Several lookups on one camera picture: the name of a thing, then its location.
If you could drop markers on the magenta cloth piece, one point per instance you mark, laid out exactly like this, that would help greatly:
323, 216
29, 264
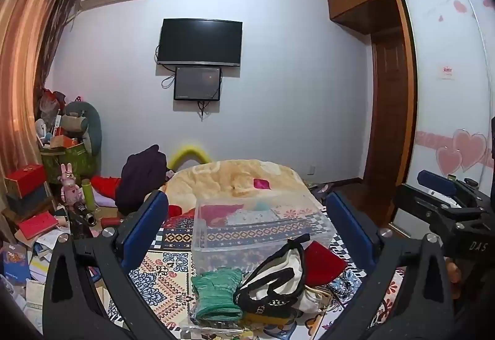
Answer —
261, 183

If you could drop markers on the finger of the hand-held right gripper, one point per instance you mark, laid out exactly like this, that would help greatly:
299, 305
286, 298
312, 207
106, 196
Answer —
435, 181

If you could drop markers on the red and white sticker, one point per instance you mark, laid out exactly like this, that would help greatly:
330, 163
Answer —
448, 72

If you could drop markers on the green cardboard box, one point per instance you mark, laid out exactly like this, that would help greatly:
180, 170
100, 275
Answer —
71, 166

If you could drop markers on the dark box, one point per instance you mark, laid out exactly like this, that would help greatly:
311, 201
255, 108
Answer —
29, 202

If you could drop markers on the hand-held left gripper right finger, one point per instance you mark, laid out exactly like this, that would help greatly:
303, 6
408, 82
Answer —
348, 231

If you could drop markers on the black cylinder tube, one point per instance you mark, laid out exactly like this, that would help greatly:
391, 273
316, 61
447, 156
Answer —
85, 213

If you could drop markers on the clear plastic lid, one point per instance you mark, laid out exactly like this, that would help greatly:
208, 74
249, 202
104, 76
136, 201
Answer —
201, 325

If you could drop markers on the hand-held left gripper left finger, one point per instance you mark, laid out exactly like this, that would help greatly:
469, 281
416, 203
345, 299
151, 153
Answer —
149, 220

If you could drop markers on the mustard yellow cloth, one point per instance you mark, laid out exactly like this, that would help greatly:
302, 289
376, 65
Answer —
270, 318

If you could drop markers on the black and white cloth bag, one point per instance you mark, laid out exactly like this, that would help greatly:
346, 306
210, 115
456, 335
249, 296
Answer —
278, 270

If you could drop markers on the clear plastic storage box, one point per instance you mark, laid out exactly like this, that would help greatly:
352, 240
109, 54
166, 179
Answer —
263, 233

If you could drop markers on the beige fleece blanket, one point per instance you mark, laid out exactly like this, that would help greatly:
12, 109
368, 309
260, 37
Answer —
232, 173

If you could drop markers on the blue box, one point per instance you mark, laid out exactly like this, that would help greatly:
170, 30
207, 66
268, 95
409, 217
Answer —
15, 264

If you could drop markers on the patterned bed blanket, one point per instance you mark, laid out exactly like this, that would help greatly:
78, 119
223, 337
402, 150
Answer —
170, 278

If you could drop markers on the small black monitor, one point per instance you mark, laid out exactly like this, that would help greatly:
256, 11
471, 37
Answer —
197, 83

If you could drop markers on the white wall socket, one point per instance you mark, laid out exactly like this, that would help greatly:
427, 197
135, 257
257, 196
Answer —
311, 170

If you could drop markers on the pink rabbit figure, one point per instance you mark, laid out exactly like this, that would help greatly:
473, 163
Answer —
69, 187

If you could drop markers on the pile of papers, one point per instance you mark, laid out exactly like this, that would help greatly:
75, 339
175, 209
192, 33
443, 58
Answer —
44, 247

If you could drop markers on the white heart-print sliding door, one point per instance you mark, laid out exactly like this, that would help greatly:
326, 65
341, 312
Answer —
444, 123

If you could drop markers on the person's right hand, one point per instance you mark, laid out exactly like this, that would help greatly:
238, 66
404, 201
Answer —
451, 272

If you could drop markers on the pink cloth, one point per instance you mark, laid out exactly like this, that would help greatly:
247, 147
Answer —
216, 215

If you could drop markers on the red cloth pouch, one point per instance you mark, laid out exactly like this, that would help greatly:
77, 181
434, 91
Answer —
324, 262

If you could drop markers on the red floor cloth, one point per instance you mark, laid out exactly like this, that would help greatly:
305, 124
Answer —
108, 187

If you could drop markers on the orange curtain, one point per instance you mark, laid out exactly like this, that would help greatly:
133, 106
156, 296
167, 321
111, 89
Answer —
27, 54

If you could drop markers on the red book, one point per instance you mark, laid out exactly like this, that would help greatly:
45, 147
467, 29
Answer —
38, 226

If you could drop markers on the light teal cloth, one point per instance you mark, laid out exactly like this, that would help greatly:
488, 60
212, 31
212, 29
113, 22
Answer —
253, 213

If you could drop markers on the red gift box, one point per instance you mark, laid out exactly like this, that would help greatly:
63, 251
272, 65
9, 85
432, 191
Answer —
25, 179

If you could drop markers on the grey plush toy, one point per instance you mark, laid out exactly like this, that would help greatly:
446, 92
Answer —
91, 127

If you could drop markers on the green bottle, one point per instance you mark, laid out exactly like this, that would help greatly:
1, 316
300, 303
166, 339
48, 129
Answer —
87, 193

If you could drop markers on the wooden door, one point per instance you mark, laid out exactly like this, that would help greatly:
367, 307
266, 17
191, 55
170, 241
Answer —
388, 108

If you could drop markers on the green knit cloth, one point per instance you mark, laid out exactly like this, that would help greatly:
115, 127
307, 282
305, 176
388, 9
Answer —
214, 293

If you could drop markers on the black wall television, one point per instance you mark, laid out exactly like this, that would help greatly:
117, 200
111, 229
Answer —
200, 41

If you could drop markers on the dark purple garment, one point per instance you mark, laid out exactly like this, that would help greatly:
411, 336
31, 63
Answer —
141, 177

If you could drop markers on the red fabric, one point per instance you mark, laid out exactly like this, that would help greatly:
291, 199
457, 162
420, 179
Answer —
181, 211

